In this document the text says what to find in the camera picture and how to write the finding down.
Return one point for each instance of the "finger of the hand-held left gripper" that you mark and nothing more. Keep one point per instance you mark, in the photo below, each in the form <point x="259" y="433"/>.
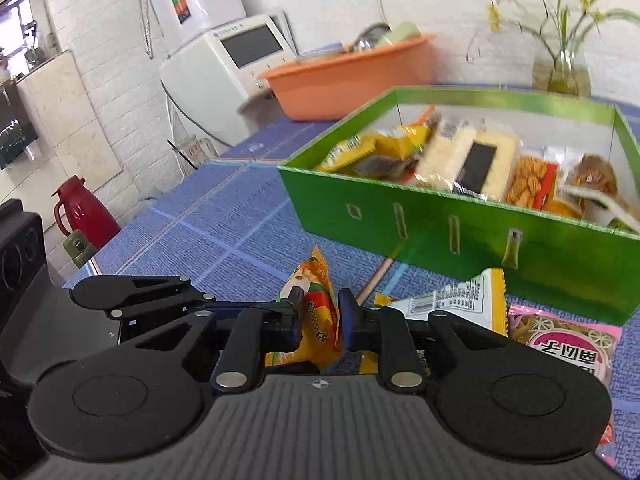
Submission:
<point x="130" y="292"/>

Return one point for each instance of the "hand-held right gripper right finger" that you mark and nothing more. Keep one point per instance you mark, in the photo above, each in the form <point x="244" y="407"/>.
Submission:
<point x="348" y="321"/>

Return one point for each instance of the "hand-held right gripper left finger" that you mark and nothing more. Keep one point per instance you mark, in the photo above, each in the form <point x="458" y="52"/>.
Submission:
<point x="296" y="321"/>

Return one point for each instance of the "orange yellow snack packet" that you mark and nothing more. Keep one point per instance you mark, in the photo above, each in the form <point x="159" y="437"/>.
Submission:
<point x="317" y="310"/>

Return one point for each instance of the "green cardboard box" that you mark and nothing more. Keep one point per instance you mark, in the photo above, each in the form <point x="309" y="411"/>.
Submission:
<point x="430" y="260"/>

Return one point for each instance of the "wooden stick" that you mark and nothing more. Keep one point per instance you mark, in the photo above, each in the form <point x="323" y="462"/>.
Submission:
<point x="379" y="278"/>

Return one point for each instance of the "olive green small box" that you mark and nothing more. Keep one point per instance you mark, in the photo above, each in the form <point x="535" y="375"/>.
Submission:
<point x="79" y="249"/>

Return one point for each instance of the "red thermos jug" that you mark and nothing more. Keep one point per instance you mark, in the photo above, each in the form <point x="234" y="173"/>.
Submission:
<point x="87" y="212"/>

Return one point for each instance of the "yellow packet with white back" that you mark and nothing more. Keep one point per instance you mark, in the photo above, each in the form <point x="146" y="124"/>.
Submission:
<point x="450" y="300"/>

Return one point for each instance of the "blue checked tablecloth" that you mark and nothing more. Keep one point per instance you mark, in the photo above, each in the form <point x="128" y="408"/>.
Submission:
<point x="225" y="220"/>

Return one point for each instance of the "dark furniture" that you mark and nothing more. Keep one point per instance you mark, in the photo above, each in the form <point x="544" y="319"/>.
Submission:
<point x="17" y="125"/>

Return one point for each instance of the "clear glass jar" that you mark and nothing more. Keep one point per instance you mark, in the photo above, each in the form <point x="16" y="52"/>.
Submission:
<point x="195" y="152"/>

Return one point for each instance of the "dark grey snack packet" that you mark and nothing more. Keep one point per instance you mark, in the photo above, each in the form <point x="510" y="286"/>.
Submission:
<point x="385" y="166"/>

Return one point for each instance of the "yellow green snack packet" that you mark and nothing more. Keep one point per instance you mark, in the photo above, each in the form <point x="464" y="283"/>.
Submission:
<point x="345" y="152"/>

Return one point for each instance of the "yellow red snack packet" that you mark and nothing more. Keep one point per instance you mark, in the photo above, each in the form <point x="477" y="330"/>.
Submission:
<point x="400" y="142"/>

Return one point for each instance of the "white cake packet black label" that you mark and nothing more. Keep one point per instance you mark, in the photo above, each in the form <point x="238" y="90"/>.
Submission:
<point x="450" y="152"/>

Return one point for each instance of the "white appliance with screen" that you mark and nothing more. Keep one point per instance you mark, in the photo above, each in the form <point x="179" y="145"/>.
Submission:
<point x="200" y="90"/>

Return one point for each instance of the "pink snack packet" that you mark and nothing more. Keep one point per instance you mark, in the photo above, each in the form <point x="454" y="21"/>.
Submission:
<point x="565" y="345"/>

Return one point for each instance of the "orange cracker packet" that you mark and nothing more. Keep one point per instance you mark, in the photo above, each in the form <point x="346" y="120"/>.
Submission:
<point x="527" y="182"/>

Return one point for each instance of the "orange plastic basin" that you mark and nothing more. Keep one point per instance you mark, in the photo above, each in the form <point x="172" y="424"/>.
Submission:
<point x="350" y="87"/>

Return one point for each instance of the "glass pot lid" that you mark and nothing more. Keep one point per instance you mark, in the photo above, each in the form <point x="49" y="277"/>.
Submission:
<point x="370" y="40"/>

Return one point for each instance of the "white edged snack packet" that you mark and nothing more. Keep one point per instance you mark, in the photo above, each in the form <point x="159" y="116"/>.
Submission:
<point x="607" y="205"/>

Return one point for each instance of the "brown snack packet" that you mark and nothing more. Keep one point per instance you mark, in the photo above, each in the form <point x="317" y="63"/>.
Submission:
<point x="592" y="175"/>

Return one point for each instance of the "pale green sponge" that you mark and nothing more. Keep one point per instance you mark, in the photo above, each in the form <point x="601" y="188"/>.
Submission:
<point x="397" y="34"/>

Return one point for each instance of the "glass vase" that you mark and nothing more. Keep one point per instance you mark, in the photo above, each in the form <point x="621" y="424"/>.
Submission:
<point x="562" y="76"/>

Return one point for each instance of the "green orchid plant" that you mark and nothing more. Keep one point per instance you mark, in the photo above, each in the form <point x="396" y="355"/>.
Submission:
<point x="562" y="20"/>

